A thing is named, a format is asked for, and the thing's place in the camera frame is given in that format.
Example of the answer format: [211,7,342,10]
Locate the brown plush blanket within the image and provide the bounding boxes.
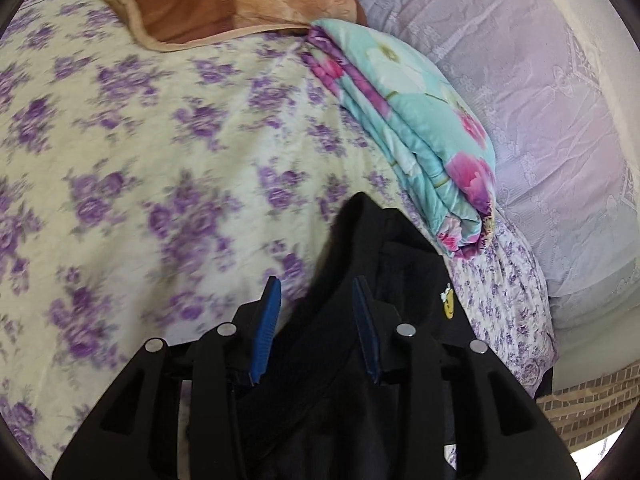
[95,0,368,53]

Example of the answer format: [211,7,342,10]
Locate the lavender lace pillow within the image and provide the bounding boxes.
[310,0,640,332]

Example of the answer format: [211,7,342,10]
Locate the black pants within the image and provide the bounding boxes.
[234,192,482,480]

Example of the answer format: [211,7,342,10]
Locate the purple floral bedsheet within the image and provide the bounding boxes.
[0,0,558,480]

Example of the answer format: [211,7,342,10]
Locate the beige checked curtain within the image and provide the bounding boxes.
[535,362,640,450]

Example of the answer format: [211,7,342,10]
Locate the teal floral folded quilt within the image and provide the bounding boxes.
[301,18,497,261]

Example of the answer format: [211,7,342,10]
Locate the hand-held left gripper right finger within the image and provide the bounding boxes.
[351,275,583,480]

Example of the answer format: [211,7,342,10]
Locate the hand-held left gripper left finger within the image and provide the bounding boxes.
[52,276,283,480]

